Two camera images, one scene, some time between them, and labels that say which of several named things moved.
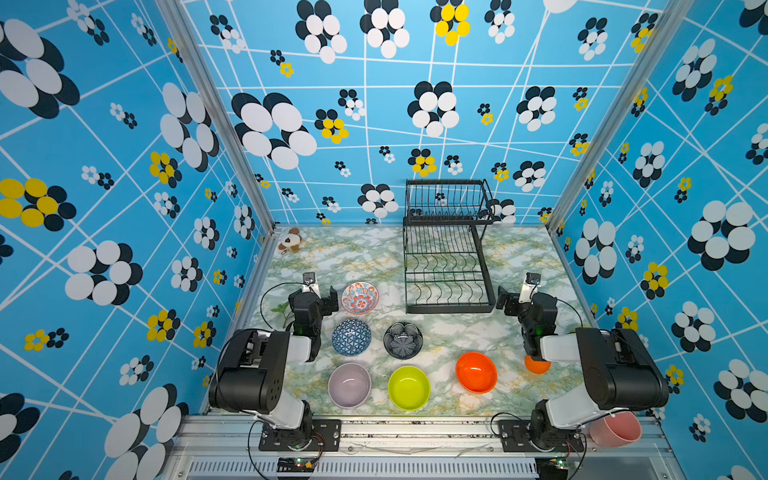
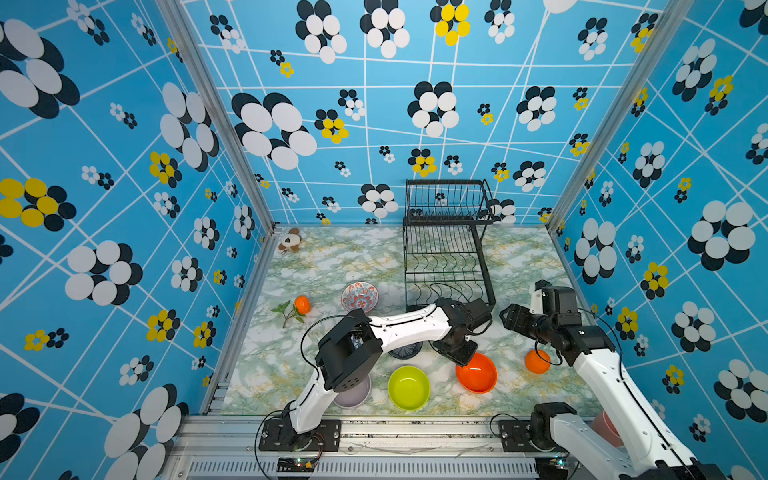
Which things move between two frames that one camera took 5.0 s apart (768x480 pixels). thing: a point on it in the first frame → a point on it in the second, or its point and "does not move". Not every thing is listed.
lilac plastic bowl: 350,385 does not move
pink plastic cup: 615,430 does not move
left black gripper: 330,304 → 461,358
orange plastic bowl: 476,372 does not move
